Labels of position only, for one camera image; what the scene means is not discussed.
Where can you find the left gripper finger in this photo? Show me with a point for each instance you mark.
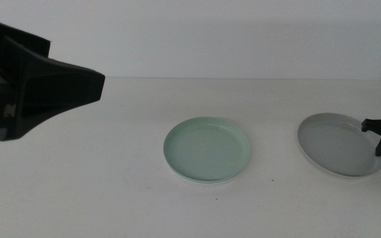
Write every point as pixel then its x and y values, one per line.
pixel 61 89
pixel 12 36

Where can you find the grey shallow bowl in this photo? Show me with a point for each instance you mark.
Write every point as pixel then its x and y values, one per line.
pixel 336 145

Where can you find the mint green shallow bowl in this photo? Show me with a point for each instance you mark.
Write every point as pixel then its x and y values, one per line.
pixel 207 148

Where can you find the white shallow bowl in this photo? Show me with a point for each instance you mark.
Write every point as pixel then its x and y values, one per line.
pixel 210 182

